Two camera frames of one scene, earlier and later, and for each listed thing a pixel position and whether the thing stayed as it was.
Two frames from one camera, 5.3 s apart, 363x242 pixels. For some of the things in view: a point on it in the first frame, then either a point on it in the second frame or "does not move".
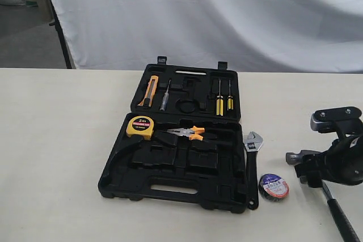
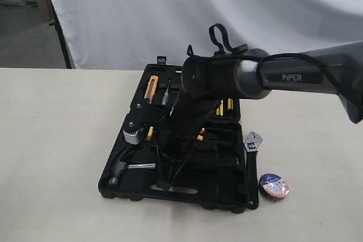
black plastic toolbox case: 182,141 does not move
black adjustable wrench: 253,141 does not move
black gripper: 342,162 -> 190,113
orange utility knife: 148,98 does not move
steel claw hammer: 294,157 -> 119,166
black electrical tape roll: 273,187 does not move
